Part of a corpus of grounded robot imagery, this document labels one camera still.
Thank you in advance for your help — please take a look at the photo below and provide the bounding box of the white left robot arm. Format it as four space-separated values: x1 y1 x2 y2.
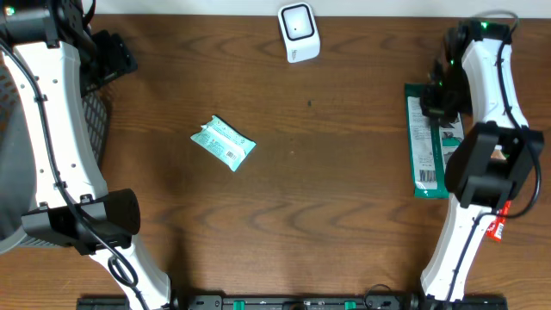
1 0 178 309

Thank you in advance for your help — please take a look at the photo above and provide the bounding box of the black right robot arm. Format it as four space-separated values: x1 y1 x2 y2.
420 16 544 307

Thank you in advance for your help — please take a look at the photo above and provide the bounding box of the red white snack stick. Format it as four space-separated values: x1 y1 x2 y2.
486 201 511 242

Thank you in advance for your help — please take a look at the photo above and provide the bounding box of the black mounting rail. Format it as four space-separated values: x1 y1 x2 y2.
77 294 510 310

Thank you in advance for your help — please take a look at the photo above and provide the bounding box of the grey plastic basket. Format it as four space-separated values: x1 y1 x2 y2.
1 65 111 254

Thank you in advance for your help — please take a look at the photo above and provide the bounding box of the light teal wipes packet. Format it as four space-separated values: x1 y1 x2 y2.
190 115 257 172

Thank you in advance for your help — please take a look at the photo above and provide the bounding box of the green white snack bag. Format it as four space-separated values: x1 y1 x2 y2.
405 84 464 199

